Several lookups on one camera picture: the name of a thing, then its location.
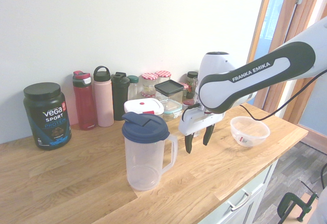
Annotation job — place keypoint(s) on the clear plastic bowl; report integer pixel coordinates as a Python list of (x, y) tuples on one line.
[(250, 134)]

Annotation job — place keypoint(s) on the square container with black lid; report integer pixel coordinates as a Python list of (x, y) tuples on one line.
[(168, 87)]

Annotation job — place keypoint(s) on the green metal clamp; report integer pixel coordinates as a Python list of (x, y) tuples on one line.
[(288, 198)]

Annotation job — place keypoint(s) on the red water bottle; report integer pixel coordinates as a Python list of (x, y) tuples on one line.
[(85, 104)]

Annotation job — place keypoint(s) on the black Vega protein tub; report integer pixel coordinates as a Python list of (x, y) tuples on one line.
[(48, 117)]

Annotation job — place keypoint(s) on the large jar with gingham lid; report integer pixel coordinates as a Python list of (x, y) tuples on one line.
[(163, 74), (149, 81)]

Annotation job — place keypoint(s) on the clear pitcher with blue lid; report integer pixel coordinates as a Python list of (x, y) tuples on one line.
[(143, 132)]

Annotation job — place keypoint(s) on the pink bottle with black cap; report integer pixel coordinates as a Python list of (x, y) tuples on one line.
[(103, 101)]

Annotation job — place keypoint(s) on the dark jar with black lid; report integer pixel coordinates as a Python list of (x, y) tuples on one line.
[(191, 77)]

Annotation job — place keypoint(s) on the black shaker bottle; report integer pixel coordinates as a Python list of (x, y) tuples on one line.
[(120, 96)]

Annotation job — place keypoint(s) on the clear bottle with green cap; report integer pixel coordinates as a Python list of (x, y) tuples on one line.
[(133, 86)]

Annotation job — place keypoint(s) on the small jar with gingham lid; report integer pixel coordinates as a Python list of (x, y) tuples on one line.
[(184, 87)]

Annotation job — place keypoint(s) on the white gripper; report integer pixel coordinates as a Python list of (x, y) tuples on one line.
[(196, 123)]

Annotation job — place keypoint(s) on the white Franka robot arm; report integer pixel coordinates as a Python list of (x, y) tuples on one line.
[(219, 94)]

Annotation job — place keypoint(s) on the clear glass jar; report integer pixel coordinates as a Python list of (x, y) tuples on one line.
[(195, 91)]

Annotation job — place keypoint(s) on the glass container with teal lid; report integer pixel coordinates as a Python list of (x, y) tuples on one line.
[(173, 109)]

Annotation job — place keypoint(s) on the cereal container with white lid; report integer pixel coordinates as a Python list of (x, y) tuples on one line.
[(143, 105)]

